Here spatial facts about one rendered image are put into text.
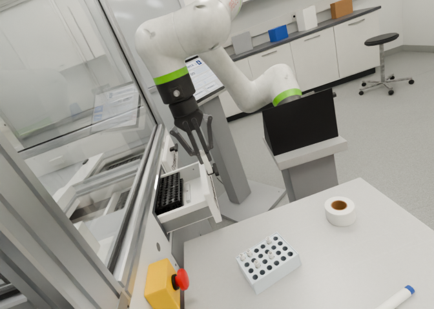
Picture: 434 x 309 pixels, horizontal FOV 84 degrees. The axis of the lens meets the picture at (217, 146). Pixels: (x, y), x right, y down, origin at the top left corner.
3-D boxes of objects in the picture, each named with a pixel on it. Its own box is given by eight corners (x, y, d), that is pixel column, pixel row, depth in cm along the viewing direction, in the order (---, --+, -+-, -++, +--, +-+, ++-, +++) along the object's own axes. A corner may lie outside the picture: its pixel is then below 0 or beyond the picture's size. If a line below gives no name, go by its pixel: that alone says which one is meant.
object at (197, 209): (205, 173, 92) (199, 160, 90) (214, 217, 69) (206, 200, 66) (108, 209, 92) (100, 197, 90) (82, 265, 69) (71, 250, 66)
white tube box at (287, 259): (279, 241, 63) (276, 231, 61) (301, 264, 55) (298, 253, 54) (239, 268, 60) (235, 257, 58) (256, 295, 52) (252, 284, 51)
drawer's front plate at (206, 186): (210, 173, 94) (201, 149, 90) (222, 222, 68) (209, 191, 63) (206, 174, 94) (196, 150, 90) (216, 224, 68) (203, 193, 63)
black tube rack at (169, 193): (186, 185, 88) (179, 171, 86) (186, 216, 72) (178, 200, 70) (129, 206, 89) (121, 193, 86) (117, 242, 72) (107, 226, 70)
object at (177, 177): (179, 173, 86) (179, 171, 86) (179, 201, 70) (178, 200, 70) (175, 174, 86) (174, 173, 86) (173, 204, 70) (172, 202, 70)
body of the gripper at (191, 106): (165, 108, 61) (179, 139, 65) (196, 96, 61) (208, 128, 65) (166, 101, 68) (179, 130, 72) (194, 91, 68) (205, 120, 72)
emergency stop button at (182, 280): (190, 275, 51) (183, 262, 50) (191, 293, 48) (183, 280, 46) (177, 280, 51) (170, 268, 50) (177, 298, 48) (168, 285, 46)
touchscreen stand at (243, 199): (286, 192, 194) (253, 67, 153) (253, 231, 170) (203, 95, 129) (241, 180, 231) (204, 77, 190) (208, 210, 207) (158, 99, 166)
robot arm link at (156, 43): (139, 27, 63) (117, 29, 53) (181, 9, 59) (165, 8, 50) (161, 79, 69) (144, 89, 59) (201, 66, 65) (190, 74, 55)
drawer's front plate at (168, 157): (177, 153, 123) (169, 134, 119) (177, 182, 97) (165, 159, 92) (174, 154, 123) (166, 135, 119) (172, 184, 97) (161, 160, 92)
